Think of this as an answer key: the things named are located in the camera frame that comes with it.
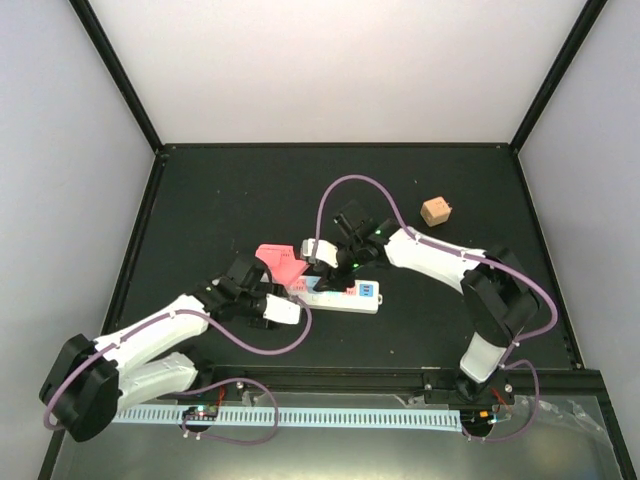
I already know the blue cube plug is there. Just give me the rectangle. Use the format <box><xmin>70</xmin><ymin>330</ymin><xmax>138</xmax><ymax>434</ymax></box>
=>
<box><xmin>305</xmin><ymin>276</ymin><xmax>321</xmax><ymax>292</ymax></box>

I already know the pink extension socket adapter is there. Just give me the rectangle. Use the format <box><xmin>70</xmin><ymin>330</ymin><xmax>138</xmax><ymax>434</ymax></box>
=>
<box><xmin>255</xmin><ymin>244</ymin><xmax>308</xmax><ymax>288</ymax></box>

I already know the white power strip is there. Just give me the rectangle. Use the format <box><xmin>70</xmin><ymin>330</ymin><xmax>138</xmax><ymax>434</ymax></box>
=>
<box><xmin>287</xmin><ymin>275</ymin><xmax>383</xmax><ymax>315</ymax></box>

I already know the orange cube plug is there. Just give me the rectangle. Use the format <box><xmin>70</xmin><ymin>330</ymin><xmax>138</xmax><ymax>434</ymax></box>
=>
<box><xmin>420</xmin><ymin>196</ymin><xmax>452</xmax><ymax>227</ymax></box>

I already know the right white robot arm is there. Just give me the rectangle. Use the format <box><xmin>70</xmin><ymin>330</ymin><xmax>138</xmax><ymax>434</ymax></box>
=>
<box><xmin>300</xmin><ymin>201</ymin><xmax>539</xmax><ymax>403</ymax></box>

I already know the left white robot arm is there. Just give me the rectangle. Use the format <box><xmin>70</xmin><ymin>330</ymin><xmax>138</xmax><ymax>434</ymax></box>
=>
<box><xmin>39</xmin><ymin>256</ymin><xmax>312</xmax><ymax>442</ymax></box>

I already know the left circuit board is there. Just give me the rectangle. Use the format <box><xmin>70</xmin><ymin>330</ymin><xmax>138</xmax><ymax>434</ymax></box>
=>
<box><xmin>182</xmin><ymin>405</ymin><xmax>219</xmax><ymax>421</ymax></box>

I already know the circuit board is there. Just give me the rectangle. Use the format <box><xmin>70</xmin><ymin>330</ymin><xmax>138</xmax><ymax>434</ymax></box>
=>
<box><xmin>182</xmin><ymin>405</ymin><xmax>219</xmax><ymax>421</ymax></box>
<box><xmin>460</xmin><ymin>410</ymin><xmax>499</xmax><ymax>428</ymax></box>

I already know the right circuit board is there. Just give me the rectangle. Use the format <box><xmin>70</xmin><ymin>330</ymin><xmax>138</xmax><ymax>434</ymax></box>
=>
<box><xmin>460</xmin><ymin>410</ymin><xmax>499</xmax><ymax>428</ymax></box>

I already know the black aluminium frame rail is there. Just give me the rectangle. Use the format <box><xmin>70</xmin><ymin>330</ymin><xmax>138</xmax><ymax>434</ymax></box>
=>
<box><xmin>210</xmin><ymin>365</ymin><xmax>607</xmax><ymax>405</ymax></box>

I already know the light blue slotted cable duct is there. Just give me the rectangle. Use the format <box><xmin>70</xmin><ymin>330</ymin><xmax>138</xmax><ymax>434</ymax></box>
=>
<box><xmin>114</xmin><ymin>404</ymin><xmax>462</xmax><ymax>433</ymax></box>

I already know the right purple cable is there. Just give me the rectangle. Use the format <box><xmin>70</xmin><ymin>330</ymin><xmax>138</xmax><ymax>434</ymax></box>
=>
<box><xmin>315</xmin><ymin>173</ymin><xmax>558</xmax><ymax>443</ymax></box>

